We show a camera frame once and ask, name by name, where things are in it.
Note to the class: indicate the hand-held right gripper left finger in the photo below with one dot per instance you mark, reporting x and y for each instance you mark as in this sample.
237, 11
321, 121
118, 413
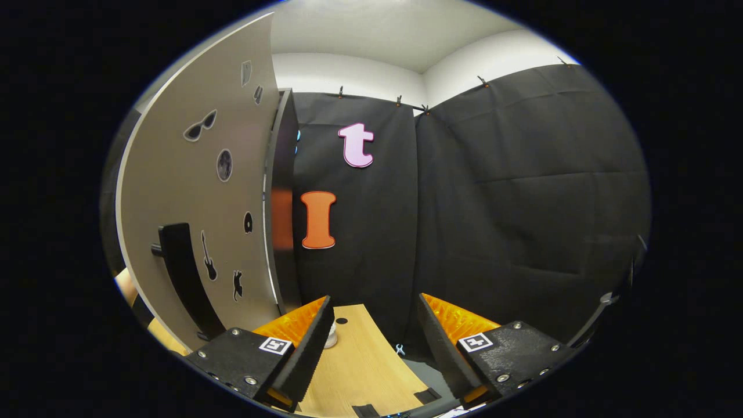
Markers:
305, 354

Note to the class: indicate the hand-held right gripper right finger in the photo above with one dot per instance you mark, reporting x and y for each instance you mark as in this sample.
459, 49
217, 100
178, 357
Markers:
444, 348

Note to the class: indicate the white cabinet door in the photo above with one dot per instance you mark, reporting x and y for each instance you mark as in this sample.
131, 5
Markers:
168, 186

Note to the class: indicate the white lidded pot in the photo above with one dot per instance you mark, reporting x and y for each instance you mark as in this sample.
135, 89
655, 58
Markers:
331, 337

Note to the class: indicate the black table clamp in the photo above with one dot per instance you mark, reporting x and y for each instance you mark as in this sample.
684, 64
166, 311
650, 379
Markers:
427, 396
365, 411

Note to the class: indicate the dark stand with grey clamp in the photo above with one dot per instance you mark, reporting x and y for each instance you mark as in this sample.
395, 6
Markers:
606, 299

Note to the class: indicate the black backdrop cloth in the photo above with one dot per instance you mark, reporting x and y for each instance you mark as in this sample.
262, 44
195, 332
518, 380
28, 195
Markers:
522, 191

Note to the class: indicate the row of cloth clips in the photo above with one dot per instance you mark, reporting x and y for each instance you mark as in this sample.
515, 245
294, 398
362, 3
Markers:
399, 101

